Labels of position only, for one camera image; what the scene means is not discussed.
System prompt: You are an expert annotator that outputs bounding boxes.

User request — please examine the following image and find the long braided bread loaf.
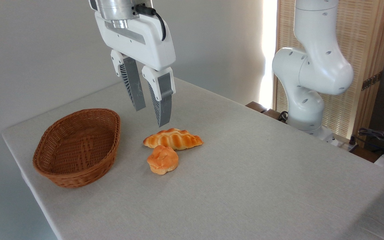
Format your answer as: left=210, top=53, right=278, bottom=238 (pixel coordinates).
left=143, top=128, right=204, bottom=151

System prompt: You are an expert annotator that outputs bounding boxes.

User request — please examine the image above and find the white power strip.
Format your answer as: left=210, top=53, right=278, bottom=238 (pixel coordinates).
left=331, top=137, right=359, bottom=151

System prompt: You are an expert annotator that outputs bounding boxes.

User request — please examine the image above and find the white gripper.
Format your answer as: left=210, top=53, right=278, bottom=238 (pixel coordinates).
left=94, top=11, right=176, bottom=128

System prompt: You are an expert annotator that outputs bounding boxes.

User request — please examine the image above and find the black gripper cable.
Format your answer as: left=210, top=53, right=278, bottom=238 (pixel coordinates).
left=135, top=4, right=167, bottom=41

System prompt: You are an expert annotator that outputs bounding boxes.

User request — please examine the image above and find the wooden slatted folding screen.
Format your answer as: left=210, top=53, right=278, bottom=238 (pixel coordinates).
left=272, top=0, right=384, bottom=148

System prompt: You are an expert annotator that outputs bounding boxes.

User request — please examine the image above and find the metal screen hinge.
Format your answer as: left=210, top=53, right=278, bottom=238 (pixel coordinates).
left=361, top=71, right=383, bottom=91

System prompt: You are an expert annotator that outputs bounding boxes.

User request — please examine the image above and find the small round bread roll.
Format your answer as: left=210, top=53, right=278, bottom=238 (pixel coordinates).
left=147, top=145, right=179, bottom=175

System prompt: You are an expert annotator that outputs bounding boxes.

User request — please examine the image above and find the black cable bundle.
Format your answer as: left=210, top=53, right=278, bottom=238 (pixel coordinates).
left=358, top=124, right=384, bottom=154

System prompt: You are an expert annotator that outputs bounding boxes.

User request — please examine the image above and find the brown wicker oval basket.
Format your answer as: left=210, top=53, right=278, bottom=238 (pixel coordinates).
left=33, top=108, right=121, bottom=189

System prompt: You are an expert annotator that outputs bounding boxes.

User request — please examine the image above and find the dark brown wooden furniture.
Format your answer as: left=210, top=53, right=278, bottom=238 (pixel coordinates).
left=245, top=101, right=287, bottom=124

